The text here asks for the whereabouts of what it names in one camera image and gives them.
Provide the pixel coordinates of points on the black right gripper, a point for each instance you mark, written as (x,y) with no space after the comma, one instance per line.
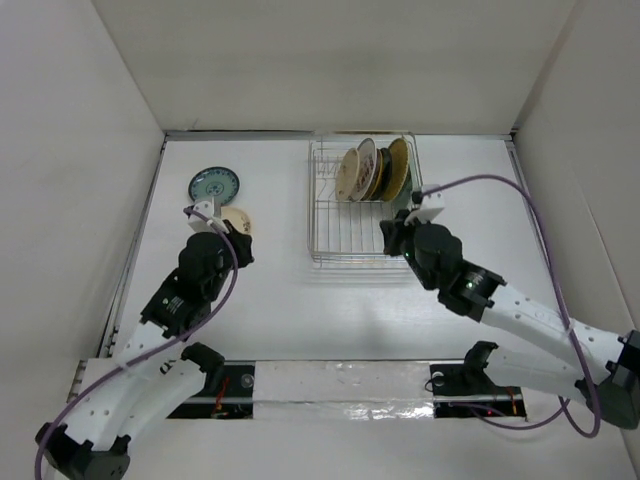
(394,229)

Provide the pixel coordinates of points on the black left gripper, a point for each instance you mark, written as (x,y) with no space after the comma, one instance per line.
(241,243)

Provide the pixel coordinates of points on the cream plate with black patch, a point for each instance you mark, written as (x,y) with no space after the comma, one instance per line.
(235,218)

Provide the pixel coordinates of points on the light green rectangular plate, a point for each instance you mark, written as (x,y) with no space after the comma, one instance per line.
(402,190)

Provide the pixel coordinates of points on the blue patterned round plate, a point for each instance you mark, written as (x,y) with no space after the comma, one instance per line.
(218,182)

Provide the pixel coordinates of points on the gold and black round plate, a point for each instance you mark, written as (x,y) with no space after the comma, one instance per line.
(371,193)

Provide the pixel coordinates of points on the round bamboo woven plate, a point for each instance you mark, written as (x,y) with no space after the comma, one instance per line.
(400,163)

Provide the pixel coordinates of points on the glossy black round plate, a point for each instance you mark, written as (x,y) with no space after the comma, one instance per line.
(387,166)

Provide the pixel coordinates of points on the beige round plate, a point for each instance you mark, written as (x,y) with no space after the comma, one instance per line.
(347,175)

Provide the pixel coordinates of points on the white plate with red characters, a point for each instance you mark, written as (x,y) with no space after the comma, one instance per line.
(367,166)

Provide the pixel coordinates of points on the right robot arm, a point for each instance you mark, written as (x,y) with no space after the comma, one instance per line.
(596,368)

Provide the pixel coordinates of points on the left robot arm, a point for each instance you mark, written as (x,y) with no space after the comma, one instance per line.
(157,369)

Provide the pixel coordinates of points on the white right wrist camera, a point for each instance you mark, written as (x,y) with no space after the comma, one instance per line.
(428,203)

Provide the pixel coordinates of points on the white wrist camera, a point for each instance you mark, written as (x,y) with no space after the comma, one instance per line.
(205,216)
(428,203)

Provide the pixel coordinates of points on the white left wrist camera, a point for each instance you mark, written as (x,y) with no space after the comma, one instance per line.
(205,216)

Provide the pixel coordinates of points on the metal wire dish rack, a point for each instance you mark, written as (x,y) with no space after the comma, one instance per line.
(346,234)

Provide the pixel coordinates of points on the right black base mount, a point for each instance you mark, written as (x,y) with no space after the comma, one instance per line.
(463,389)

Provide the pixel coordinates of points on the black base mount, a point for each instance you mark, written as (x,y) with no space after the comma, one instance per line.
(463,389)
(225,396)

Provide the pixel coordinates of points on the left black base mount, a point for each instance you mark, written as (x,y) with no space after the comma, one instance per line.
(225,396)

